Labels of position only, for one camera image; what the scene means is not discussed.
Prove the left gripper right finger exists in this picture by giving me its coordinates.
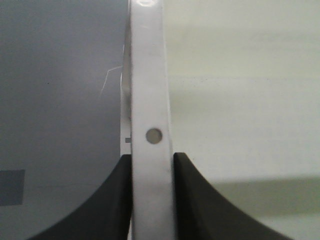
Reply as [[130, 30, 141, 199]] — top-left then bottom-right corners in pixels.
[[173, 152, 288, 240]]

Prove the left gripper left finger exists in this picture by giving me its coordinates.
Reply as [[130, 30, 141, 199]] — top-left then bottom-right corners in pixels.
[[33, 154, 133, 240]]

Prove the white plastic Totelife tote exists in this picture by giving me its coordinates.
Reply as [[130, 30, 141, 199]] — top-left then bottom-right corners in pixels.
[[121, 0, 320, 240]]

